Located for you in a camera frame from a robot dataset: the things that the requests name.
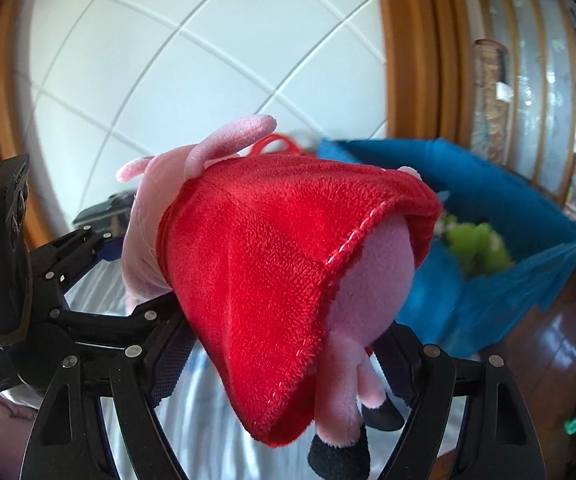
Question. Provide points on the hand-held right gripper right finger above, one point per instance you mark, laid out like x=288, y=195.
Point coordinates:
x=398, y=375

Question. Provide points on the blue fabric storage bin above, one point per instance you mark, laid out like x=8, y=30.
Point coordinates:
x=493, y=300

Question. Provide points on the red plastic carry case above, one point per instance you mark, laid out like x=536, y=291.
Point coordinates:
x=268, y=139

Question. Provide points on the glass cabinet door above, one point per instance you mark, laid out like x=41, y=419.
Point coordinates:
x=553, y=85

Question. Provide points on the dark box with gold print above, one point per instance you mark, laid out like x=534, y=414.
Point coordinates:
x=102, y=210

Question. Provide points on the pink pig plush red dress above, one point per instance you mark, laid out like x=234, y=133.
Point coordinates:
x=268, y=240

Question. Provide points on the wooden door frame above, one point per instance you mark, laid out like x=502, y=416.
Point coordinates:
x=418, y=60

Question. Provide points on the green plush toy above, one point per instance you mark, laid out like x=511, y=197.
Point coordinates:
x=478, y=245

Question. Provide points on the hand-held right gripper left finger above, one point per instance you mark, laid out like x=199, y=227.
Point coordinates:
x=170, y=365

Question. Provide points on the wooden wall frame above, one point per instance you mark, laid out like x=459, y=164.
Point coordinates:
x=2, y=110

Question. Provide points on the patterned roll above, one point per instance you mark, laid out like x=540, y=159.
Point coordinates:
x=490, y=100

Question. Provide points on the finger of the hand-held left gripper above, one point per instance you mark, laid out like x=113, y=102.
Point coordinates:
x=112, y=247
x=97, y=322

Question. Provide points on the white striped cloth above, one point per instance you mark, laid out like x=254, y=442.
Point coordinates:
x=207, y=435

